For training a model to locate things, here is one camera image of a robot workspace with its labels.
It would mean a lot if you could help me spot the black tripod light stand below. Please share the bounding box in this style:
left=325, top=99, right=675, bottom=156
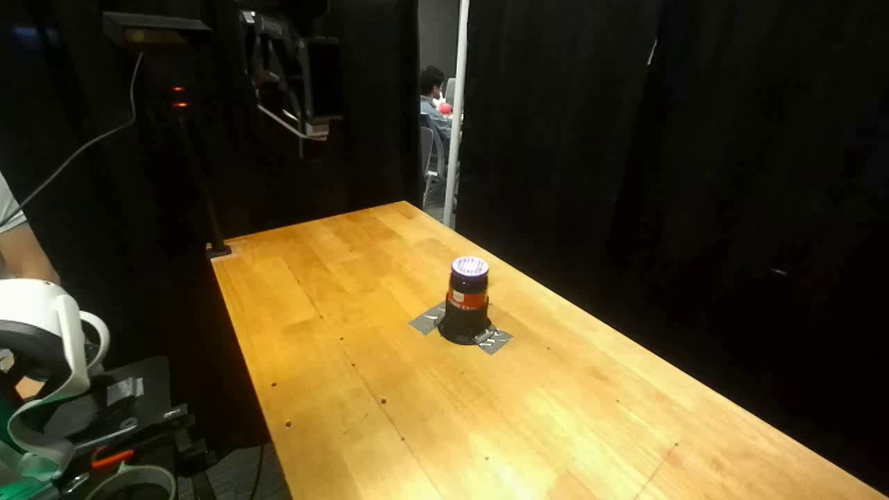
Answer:
left=102, top=11, right=230, bottom=258

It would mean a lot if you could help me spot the white vertical pole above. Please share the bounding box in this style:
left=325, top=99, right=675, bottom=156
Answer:
left=445, top=0, right=472, bottom=227

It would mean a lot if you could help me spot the person in background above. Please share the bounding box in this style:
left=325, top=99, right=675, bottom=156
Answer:
left=420, top=67, right=452, bottom=204

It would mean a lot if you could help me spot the grey duct tape piece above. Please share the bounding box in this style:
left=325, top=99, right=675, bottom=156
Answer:
left=475, top=328, right=511, bottom=354
left=412, top=304, right=445, bottom=332

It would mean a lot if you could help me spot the white VR headset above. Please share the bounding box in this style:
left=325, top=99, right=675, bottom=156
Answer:
left=0, top=278, right=111, bottom=449

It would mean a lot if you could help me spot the dark upside-down cup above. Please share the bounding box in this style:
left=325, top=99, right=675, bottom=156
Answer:
left=440, top=256, right=493, bottom=345

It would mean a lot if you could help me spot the white cable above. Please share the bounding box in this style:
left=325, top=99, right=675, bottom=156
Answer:
left=0, top=50, right=148, bottom=229

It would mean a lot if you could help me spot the grey duct tape right piece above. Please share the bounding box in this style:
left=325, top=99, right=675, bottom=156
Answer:
left=475, top=328, right=511, bottom=354

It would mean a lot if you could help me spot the grey duct tape left piece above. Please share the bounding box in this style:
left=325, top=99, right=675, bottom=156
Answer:
left=412, top=304, right=445, bottom=332

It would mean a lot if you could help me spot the black equipment on stand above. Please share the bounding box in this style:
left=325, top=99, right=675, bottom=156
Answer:
left=238, top=6, right=345, bottom=142

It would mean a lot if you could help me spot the black cart with tools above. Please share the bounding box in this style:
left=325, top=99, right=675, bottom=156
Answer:
left=0, top=354, right=215, bottom=500

